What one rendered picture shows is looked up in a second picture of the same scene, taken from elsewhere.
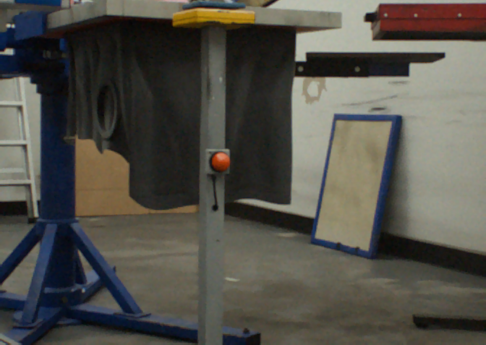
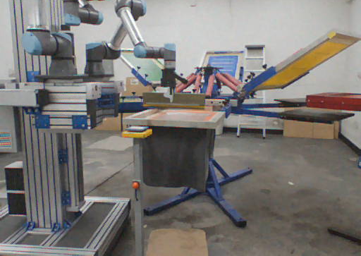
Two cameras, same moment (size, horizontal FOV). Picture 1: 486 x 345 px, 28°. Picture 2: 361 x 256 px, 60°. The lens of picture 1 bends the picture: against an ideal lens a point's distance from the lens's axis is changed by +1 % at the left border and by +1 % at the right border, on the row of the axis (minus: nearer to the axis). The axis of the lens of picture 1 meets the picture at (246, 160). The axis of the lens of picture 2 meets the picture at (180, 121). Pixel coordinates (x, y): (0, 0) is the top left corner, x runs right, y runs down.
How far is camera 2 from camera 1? 1.60 m
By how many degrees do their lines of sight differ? 41
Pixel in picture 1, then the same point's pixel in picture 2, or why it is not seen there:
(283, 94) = (200, 150)
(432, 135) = not seen: outside the picture
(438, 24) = (333, 106)
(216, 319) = (139, 237)
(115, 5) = (125, 120)
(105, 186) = (296, 126)
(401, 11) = (315, 99)
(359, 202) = not seen: outside the picture
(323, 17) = (206, 124)
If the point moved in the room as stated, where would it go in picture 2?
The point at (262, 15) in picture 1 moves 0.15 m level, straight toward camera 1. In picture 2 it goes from (180, 123) to (161, 127)
